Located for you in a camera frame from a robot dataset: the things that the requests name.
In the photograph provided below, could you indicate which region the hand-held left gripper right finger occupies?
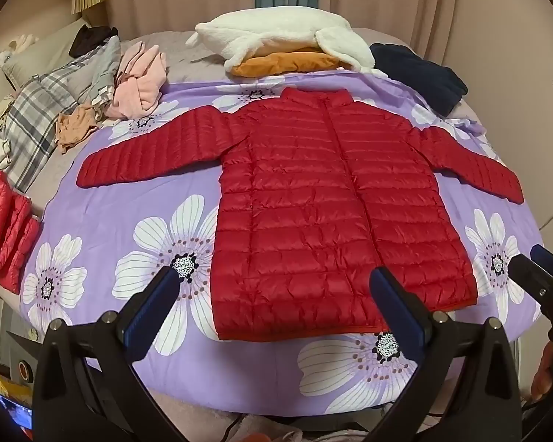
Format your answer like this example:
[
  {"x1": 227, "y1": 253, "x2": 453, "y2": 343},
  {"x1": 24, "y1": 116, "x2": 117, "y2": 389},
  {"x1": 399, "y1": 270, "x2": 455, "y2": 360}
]
[{"x1": 369, "y1": 267, "x2": 524, "y2": 442}]

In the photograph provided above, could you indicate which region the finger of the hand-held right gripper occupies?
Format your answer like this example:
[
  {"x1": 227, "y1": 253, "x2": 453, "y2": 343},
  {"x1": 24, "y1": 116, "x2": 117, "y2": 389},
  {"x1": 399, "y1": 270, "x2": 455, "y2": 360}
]
[
  {"x1": 508, "y1": 255, "x2": 553, "y2": 316},
  {"x1": 530, "y1": 244, "x2": 553, "y2": 283}
]

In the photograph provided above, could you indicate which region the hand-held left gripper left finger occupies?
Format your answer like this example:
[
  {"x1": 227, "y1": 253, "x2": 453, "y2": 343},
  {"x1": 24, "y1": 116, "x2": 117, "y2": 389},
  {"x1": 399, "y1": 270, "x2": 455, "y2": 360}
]
[{"x1": 31, "y1": 266, "x2": 182, "y2": 442}]

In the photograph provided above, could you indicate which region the red down jacket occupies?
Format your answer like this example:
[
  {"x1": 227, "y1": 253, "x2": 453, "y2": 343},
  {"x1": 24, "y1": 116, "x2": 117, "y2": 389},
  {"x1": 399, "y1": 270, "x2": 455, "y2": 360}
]
[
  {"x1": 76, "y1": 87, "x2": 525, "y2": 344},
  {"x1": 0, "y1": 169, "x2": 44, "y2": 295}
]

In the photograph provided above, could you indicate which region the person's right hand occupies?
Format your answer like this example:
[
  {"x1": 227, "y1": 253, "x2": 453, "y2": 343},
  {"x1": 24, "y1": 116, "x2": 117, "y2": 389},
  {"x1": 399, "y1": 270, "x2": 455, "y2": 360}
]
[{"x1": 532, "y1": 343, "x2": 553, "y2": 403}]

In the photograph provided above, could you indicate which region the purple floral bed sheet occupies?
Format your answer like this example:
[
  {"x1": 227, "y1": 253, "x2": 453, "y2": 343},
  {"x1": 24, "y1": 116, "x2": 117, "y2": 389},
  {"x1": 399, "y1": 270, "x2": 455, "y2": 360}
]
[{"x1": 21, "y1": 76, "x2": 542, "y2": 417}]

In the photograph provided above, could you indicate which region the grey box with red circle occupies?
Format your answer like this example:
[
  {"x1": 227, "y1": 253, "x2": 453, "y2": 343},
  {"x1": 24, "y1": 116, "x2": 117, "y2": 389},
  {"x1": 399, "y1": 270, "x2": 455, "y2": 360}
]
[{"x1": 2, "y1": 318, "x2": 42, "y2": 387}]

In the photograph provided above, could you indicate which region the yellow packet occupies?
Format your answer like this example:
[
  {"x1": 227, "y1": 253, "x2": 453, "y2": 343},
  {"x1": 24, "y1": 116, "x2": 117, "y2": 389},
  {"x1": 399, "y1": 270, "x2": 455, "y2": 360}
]
[{"x1": 0, "y1": 373, "x2": 33, "y2": 406}]

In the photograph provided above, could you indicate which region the folded red down jacket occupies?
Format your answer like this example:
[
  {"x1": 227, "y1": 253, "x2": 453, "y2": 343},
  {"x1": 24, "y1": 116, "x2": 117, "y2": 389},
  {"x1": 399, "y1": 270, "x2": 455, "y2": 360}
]
[{"x1": 0, "y1": 169, "x2": 44, "y2": 295}]

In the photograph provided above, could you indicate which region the blue screen device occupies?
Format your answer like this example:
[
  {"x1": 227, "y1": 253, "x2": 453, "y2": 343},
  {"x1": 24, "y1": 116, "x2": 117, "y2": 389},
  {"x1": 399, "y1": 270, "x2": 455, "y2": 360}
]
[{"x1": 0, "y1": 393, "x2": 33, "y2": 430}]

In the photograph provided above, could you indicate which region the tan garment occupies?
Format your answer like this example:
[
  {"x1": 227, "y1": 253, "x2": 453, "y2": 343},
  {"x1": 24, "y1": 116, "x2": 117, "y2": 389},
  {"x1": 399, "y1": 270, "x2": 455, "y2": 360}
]
[{"x1": 56, "y1": 104, "x2": 100, "y2": 155}]

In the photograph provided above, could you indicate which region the pink garment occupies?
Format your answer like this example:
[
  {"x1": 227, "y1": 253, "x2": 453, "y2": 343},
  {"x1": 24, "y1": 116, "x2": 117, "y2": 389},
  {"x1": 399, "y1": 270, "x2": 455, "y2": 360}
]
[{"x1": 106, "y1": 41, "x2": 167, "y2": 120}]

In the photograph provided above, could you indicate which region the navy garment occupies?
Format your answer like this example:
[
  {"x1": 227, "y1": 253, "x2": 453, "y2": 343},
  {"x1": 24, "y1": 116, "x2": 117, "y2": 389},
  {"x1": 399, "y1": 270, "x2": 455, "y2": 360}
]
[{"x1": 369, "y1": 43, "x2": 469, "y2": 117}]

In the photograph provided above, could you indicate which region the grey garment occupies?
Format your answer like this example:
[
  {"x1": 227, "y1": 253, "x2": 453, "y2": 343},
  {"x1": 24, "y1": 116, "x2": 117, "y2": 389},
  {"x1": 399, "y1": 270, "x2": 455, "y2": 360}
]
[{"x1": 90, "y1": 36, "x2": 122, "y2": 116}]

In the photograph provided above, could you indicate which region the printed cushion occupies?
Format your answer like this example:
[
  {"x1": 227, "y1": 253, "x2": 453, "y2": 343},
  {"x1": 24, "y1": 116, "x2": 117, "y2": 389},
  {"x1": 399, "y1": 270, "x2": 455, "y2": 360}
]
[{"x1": 0, "y1": 92, "x2": 18, "y2": 132}]

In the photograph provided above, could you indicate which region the orange garment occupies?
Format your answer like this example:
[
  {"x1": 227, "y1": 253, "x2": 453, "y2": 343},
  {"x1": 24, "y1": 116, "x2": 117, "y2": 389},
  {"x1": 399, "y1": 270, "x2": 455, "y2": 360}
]
[{"x1": 233, "y1": 50, "x2": 353, "y2": 77}]

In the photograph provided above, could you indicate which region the black garment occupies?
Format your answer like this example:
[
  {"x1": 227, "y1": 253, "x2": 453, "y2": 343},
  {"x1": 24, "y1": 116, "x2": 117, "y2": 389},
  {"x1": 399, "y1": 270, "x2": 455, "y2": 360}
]
[{"x1": 69, "y1": 26, "x2": 119, "y2": 57}]

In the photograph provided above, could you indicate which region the beige pillow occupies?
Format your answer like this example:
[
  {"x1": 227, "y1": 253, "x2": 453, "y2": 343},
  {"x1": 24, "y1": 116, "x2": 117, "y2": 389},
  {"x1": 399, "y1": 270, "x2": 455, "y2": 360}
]
[{"x1": 2, "y1": 23, "x2": 90, "y2": 88}]

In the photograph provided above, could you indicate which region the white fleece garment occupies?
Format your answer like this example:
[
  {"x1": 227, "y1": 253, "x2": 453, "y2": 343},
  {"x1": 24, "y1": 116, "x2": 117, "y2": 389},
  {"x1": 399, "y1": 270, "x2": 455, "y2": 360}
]
[{"x1": 185, "y1": 6, "x2": 378, "y2": 74}]

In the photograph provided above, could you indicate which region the pink curtain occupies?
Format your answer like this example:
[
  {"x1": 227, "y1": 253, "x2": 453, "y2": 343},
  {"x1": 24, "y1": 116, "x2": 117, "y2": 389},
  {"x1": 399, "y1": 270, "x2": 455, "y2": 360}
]
[{"x1": 106, "y1": 0, "x2": 471, "y2": 88}]

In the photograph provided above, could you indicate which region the black cable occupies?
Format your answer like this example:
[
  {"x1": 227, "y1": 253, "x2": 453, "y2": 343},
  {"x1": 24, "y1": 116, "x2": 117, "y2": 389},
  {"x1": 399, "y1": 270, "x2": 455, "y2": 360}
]
[{"x1": 221, "y1": 414, "x2": 259, "y2": 442}]

